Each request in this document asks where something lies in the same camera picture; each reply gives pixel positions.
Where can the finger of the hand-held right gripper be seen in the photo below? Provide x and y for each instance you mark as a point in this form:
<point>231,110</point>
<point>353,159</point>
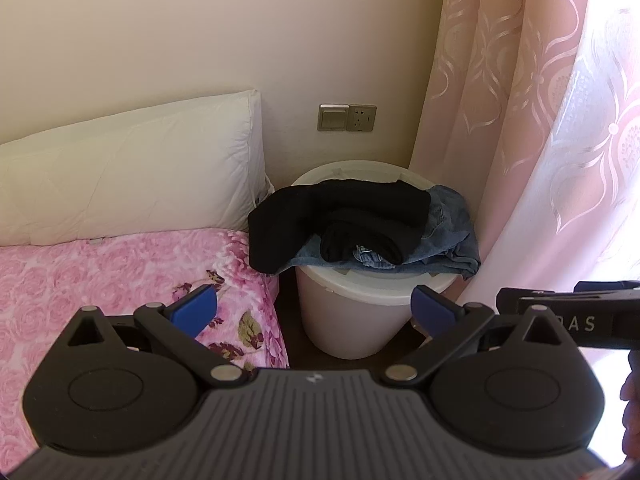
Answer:
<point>510,301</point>

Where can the person's right hand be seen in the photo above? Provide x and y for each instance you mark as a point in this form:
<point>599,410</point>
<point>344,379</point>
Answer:
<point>631,410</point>

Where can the pink floral blanket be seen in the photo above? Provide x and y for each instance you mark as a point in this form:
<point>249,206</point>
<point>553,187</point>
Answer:
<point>75,280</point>

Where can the bronze wall switch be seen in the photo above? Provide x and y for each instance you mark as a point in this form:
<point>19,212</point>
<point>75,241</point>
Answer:
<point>333,117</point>

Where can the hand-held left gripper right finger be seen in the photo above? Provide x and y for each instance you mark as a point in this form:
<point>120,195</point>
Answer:
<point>432,310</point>

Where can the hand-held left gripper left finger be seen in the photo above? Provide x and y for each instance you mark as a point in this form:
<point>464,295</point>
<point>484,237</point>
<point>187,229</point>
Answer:
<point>195,307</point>

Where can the bronze wall socket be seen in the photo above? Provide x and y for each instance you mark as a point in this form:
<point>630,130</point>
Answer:
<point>362,118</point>

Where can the blue jeans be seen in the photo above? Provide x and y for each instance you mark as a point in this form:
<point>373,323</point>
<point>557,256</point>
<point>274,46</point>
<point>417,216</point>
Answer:
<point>450,235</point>

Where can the white pillow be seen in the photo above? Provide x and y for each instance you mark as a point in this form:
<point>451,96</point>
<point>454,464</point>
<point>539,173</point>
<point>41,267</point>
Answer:
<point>125,175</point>

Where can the pink patterned curtain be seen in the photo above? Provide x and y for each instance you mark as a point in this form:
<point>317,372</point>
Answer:
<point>500,85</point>

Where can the white plastic bucket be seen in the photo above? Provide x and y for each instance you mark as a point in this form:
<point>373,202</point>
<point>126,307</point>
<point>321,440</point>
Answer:
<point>350,305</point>

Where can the black garment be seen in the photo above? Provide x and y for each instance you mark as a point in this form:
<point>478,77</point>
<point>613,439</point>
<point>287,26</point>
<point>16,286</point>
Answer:
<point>350,210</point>

